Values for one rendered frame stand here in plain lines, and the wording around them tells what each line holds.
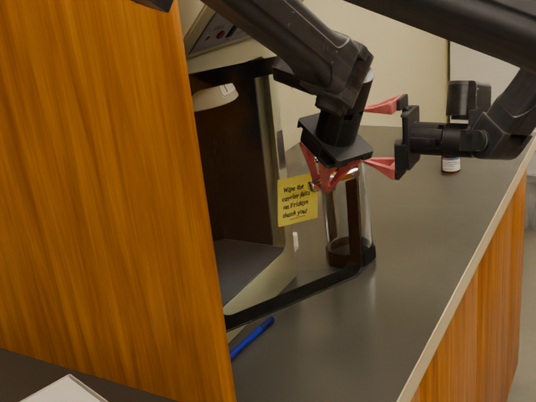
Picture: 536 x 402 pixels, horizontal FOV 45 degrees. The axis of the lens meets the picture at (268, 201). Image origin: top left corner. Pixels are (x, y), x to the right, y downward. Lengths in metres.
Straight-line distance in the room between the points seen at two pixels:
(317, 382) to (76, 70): 0.55
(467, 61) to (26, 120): 3.24
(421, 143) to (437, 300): 0.27
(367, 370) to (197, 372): 0.25
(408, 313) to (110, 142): 0.58
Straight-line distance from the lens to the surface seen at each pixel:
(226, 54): 1.01
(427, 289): 1.20
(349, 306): 1.15
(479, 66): 3.92
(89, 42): 0.82
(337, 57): 0.72
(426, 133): 1.14
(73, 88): 0.86
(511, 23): 0.36
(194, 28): 0.82
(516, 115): 1.05
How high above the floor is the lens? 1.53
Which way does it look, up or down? 21 degrees down
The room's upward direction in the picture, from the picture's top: 6 degrees counter-clockwise
